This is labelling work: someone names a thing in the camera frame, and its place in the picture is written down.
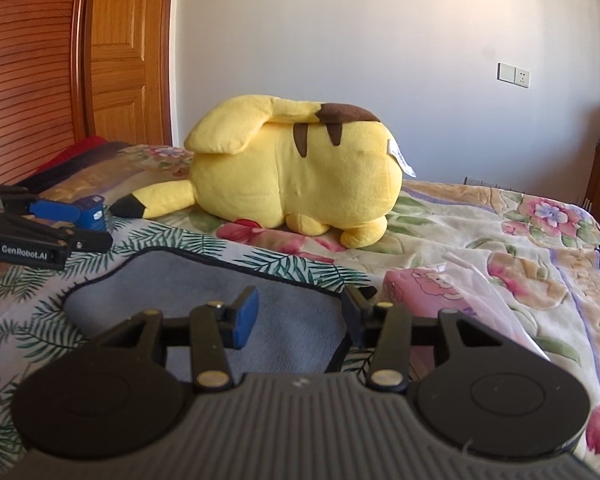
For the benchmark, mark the leaf print sheet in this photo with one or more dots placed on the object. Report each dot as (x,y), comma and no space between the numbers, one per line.
(40,305)

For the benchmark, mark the clear plastic bag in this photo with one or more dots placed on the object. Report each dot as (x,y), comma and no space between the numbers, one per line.
(485,300)

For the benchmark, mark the wooden louvered wardrobe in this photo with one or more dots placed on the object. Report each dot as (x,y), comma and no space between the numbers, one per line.
(25,65)

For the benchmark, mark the yellow plush toy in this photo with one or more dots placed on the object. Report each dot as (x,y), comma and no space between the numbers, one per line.
(300,170)

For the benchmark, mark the grey towel with black edge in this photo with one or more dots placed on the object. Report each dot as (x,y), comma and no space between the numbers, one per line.
(290,320)

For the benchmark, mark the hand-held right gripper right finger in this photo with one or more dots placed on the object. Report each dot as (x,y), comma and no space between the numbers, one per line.
(360,317)

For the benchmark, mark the wooden door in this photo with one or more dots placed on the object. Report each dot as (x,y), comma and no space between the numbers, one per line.
(125,55)

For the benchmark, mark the red blanket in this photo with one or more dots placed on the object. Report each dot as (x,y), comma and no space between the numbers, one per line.
(70,157)

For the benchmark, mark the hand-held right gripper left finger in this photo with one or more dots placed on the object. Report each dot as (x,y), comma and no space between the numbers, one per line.
(246,319)

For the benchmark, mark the pink printed packet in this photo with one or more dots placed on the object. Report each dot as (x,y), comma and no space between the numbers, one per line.
(420,292)

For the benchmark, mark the white wall socket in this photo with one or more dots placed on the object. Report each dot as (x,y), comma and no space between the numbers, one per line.
(513,75)

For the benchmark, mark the floral quilt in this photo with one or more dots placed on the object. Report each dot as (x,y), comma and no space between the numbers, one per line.
(530,270)

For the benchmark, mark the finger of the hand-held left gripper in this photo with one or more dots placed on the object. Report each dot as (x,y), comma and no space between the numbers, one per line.
(87,239)
(65,210)

